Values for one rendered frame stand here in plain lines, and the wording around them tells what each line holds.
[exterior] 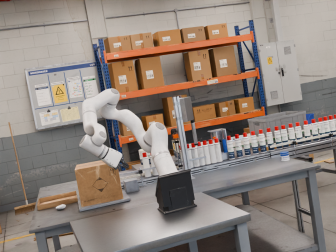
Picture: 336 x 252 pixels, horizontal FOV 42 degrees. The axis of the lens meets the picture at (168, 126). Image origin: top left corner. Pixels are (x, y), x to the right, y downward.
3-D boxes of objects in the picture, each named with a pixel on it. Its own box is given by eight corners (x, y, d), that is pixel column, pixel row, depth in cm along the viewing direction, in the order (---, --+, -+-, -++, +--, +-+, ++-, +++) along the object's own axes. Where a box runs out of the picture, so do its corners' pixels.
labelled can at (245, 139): (249, 155, 386) (246, 132, 385) (252, 155, 381) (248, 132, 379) (244, 156, 385) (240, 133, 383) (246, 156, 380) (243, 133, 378)
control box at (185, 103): (194, 119, 366) (190, 96, 364) (187, 121, 350) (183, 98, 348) (182, 120, 369) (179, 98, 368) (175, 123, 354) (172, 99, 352)
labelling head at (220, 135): (226, 156, 395) (221, 128, 393) (231, 158, 383) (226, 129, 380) (211, 159, 392) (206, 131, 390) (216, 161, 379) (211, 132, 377)
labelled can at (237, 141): (241, 156, 385) (238, 133, 383) (244, 157, 380) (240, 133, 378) (236, 157, 383) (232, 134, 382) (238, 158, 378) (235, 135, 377)
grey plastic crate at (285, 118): (288, 127, 578) (285, 111, 576) (308, 128, 541) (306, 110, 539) (249, 136, 556) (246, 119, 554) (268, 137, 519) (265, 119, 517)
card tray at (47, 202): (76, 195, 363) (75, 190, 363) (78, 202, 338) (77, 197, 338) (39, 203, 356) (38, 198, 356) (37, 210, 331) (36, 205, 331)
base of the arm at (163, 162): (184, 186, 283) (174, 163, 295) (187, 168, 269) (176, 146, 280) (156, 193, 278) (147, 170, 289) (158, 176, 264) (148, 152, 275)
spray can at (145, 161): (150, 175, 367) (146, 151, 365) (152, 176, 362) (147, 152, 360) (144, 177, 366) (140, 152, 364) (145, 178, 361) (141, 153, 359)
